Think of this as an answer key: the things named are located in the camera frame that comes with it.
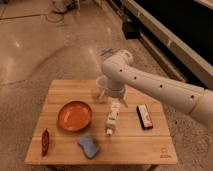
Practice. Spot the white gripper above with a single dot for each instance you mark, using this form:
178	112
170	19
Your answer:
112	88

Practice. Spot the wooden table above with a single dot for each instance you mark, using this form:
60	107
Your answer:
130	143

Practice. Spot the white squeeze bottle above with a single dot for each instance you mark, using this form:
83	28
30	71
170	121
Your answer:
112	118

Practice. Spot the white object on floor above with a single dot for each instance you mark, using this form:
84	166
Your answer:
62	6

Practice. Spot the orange ceramic bowl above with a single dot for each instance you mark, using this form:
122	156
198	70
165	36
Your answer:
74	116

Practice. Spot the long bench rail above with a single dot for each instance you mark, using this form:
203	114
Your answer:
183	29

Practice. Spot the blue sponge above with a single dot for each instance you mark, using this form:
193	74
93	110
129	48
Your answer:
89	146

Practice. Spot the dark red small object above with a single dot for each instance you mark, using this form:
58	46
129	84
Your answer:
45	142

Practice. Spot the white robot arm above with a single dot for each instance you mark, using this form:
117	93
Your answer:
117	72

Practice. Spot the black and white box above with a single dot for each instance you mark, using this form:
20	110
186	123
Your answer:
144	117

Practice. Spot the black box on floor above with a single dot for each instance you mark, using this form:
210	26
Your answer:
130	30

